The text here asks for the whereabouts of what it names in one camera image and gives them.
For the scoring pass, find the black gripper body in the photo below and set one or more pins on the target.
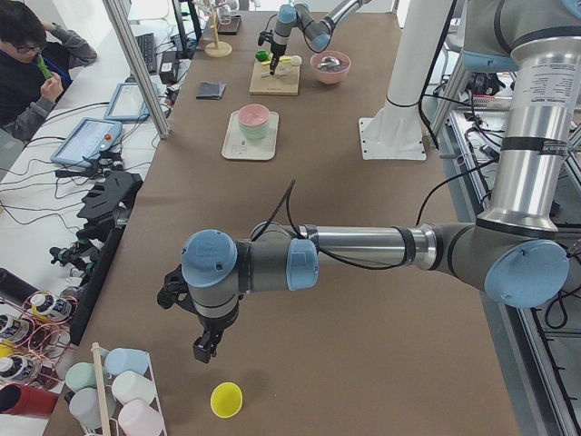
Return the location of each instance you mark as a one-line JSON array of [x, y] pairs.
[[275, 51], [215, 330]]

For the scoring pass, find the small pink bowl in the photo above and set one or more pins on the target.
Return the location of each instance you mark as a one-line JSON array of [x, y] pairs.
[[253, 115]]

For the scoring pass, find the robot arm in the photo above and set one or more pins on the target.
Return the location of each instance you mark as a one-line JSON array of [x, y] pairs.
[[510, 252], [317, 34]]

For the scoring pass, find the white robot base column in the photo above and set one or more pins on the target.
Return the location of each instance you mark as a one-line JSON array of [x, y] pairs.
[[395, 132]]

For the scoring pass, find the large pink ice bowl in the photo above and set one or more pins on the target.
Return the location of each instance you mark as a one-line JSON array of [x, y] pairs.
[[333, 73]]

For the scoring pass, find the green lime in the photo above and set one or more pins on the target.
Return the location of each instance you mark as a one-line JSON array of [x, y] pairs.
[[262, 56]]

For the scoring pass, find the white steamed bun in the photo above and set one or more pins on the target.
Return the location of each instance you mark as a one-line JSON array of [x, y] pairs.
[[295, 60]]

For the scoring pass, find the bamboo cutting board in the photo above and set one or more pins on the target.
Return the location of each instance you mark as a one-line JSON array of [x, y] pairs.
[[285, 81]]

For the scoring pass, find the metal ice scoop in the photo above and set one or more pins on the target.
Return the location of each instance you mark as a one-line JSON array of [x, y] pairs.
[[328, 63]]

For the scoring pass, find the yellow plastic cup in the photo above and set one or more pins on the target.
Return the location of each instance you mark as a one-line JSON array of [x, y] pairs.
[[226, 400]]

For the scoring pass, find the wooden cup tree stand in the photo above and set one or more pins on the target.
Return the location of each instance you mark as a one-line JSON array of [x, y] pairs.
[[216, 48]]

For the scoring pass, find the folded grey cloth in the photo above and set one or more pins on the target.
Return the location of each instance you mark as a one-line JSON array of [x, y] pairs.
[[210, 91]]

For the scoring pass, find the stacked green bowls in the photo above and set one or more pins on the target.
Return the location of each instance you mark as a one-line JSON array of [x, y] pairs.
[[254, 132]]

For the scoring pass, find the pastel cup rack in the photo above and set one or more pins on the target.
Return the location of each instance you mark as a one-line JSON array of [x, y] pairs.
[[115, 393]]

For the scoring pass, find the white rabbit tray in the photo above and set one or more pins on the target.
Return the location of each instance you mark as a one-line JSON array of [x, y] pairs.
[[237, 147]]

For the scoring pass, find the blue teach pendant far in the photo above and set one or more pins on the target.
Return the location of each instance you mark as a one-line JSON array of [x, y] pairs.
[[127, 104]]

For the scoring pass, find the blue teach pendant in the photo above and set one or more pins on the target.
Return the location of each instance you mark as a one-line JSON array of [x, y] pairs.
[[87, 141], [127, 104]]

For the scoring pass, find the blue teach pendant near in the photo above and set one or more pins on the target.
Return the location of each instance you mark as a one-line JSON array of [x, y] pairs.
[[87, 141]]

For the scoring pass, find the seated person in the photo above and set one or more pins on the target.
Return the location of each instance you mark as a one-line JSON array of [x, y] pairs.
[[36, 60]]

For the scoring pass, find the aluminium frame post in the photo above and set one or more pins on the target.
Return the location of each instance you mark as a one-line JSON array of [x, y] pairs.
[[133, 56]]

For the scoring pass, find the bottle wire basket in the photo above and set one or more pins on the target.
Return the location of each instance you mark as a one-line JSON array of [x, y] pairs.
[[36, 344]]

